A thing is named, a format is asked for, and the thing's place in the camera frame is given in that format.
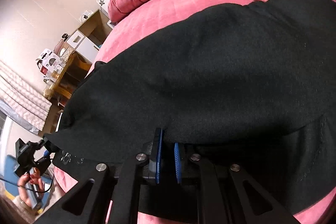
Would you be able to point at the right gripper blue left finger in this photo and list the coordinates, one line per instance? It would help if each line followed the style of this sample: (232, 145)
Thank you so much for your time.
(155, 156)

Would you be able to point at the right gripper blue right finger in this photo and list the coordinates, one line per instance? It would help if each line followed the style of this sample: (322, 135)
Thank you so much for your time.
(178, 163)

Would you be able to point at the black pants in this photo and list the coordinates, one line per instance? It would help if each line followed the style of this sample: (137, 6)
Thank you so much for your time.
(116, 193)

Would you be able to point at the person's left hand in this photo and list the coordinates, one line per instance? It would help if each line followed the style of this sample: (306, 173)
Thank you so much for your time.
(31, 187)

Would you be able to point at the pink quilted curtain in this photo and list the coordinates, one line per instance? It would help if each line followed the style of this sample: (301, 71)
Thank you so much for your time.
(31, 107)

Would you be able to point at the wooden shelf unit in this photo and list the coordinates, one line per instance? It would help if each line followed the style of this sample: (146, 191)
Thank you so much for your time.
(77, 53)

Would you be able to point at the pink bed sheet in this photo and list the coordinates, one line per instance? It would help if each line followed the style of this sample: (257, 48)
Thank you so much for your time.
(168, 16)

